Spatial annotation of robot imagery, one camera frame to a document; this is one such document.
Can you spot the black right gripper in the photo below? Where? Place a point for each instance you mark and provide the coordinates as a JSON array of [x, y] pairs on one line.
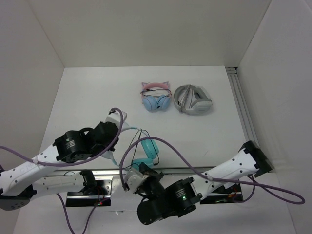
[[148, 173]]

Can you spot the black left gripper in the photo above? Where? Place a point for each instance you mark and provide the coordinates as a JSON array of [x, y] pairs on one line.
[[113, 149]]

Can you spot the teal cat-ear headphones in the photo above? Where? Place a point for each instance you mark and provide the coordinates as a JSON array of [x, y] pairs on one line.
[[149, 146]]

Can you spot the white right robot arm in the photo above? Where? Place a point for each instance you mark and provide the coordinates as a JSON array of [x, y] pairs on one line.
[[181, 197]]

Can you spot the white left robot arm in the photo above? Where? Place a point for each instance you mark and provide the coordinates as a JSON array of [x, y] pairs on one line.
[[30, 180]]

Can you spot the pink and blue cat-ear headphones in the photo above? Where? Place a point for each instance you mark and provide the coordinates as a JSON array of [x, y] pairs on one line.
[[155, 102]]

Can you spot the white and grey gaming headset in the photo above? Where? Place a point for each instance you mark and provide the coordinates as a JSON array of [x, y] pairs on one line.
[[192, 99]]

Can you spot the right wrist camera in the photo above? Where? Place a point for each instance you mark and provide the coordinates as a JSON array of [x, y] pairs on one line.
[[134, 178]]

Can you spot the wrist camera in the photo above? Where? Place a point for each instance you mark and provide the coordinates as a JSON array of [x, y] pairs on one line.
[[134, 178], [114, 117]]

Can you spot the aluminium table edge rail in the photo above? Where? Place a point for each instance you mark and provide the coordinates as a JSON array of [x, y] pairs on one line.
[[115, 172]]

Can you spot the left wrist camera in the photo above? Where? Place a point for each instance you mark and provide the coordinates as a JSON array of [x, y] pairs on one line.
[[114, 117]]

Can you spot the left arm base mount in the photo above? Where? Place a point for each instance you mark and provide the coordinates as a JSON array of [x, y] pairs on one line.
[[100, 196]]

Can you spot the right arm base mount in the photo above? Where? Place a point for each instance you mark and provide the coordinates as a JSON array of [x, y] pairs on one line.
[[221, 195]]

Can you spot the aluminium side rail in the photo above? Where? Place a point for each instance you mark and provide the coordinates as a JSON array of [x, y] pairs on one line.
[[241, 105]]

